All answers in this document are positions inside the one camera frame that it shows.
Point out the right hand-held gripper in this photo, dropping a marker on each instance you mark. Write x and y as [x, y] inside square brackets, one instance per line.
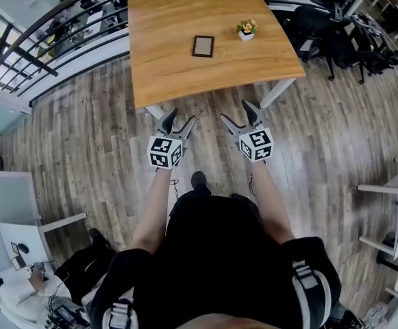
[257, 144]

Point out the potted flower in white pot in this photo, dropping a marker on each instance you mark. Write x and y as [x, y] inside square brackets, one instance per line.
[246, 35]

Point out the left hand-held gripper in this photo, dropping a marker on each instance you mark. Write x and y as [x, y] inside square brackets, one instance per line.
[164, 151]

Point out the white table leg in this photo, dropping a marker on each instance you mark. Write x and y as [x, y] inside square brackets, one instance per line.
[155, 111]

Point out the person's left forearm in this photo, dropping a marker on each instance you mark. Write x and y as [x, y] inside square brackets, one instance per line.
[150, 211]

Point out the person's black clothing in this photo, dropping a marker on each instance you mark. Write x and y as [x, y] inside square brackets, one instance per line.
[219, 252]

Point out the black computer mouse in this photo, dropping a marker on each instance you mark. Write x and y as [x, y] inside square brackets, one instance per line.
[24, 249]

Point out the person's right forearm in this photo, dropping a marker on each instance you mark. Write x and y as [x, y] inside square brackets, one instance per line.
[270, 201]

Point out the small brown box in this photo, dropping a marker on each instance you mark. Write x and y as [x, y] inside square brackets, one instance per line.
[18, 262]

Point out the white partition panel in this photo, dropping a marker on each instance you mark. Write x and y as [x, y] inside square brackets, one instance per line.
[3, 197]

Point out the small white desk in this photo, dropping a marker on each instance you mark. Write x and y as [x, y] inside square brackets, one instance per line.
[27, 231]

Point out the black office chair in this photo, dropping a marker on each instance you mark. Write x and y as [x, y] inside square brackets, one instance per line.
[373, 57]
[308, 22]

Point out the black picture frame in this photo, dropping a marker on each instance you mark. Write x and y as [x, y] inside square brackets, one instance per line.
[203, 46]

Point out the person's left black shoe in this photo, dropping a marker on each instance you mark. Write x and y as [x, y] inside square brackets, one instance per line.
[198, 179]

